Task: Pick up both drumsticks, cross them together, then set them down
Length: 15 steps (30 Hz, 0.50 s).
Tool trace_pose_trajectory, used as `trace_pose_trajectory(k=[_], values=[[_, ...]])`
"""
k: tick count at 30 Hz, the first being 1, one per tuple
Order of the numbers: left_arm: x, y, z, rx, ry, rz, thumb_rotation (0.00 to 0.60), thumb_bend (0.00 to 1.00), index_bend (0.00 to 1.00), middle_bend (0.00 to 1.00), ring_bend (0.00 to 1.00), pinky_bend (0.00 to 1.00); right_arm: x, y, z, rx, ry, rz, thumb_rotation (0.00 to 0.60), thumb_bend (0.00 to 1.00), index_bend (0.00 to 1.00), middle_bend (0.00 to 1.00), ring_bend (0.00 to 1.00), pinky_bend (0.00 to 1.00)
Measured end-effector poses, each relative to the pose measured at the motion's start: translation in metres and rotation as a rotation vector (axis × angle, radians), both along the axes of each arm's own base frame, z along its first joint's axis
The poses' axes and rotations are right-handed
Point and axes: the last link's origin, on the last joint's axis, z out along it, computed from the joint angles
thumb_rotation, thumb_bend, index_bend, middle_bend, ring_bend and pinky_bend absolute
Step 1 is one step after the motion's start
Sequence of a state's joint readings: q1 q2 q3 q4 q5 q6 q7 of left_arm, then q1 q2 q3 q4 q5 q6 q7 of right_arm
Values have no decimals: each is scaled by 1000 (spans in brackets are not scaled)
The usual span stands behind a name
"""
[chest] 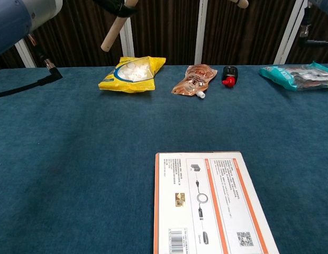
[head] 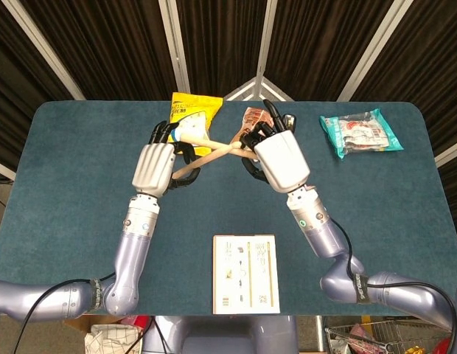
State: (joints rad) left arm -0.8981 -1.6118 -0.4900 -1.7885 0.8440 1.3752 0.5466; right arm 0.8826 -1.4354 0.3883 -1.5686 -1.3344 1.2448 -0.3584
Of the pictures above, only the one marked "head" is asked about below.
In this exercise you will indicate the plain wooden drumstick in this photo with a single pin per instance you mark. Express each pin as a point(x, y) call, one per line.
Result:
point(213, 156)

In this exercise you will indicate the blue-grey robot torso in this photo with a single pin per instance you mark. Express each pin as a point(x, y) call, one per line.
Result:
point(221, 335)

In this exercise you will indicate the black bottle with red cap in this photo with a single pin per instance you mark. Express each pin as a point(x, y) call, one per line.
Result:
point(290, 121)

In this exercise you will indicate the yellow snack bag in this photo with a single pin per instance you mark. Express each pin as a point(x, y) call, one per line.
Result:
point(199, 107)

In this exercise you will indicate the white screen bottom rail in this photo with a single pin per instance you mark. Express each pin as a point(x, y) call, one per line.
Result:
point(236, 93)

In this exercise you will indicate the red round object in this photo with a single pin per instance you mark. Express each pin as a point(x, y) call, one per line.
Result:
point(451, 346)

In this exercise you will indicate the white checkered cloth bag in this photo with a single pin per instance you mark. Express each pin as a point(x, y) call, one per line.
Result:
point(110, 339)

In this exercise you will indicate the white instruction card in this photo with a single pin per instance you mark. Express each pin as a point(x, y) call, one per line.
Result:
point(247, 274)

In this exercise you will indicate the blue velvet table cover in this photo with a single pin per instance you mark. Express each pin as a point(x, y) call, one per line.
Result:
point(66, 184)

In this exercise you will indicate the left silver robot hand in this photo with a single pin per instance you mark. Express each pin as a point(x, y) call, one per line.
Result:
point(153, 169)

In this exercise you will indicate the small red object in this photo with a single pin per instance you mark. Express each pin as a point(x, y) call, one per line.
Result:
point(142, 321)

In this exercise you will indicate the pink plastic bag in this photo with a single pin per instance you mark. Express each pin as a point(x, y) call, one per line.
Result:
point(361, 332)

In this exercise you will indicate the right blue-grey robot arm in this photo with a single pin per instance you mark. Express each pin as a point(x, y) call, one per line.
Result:
point(324, 239)

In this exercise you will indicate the white screen frame post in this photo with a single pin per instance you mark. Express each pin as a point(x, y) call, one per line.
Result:
point(174, 44)
point(371, 48)
point(267, 44)
point(451, 156)
point(1, 169)
point(43, 48)

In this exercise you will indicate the dark brown pleated curtain panel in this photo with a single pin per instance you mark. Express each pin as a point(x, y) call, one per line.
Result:
point(110, 48)
point(221, 44)
point(14, 73)
point(317, 44)
point(427, 62)

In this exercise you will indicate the white table leg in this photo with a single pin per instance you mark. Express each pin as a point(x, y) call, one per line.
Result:
point(319, 335)

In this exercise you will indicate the teal snack bag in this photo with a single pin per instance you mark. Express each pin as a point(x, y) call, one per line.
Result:
point(361, 132)

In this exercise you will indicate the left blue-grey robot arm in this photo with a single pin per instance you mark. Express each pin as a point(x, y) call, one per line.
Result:
point(134, 258)

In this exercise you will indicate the orange spouted sauce pouch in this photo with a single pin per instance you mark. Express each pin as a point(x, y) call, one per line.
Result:
point(252, 116)

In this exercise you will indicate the yellow packet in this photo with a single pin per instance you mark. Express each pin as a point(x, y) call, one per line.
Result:
point(415, 349)

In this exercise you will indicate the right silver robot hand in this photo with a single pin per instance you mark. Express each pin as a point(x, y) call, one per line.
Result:
point(282, 162)

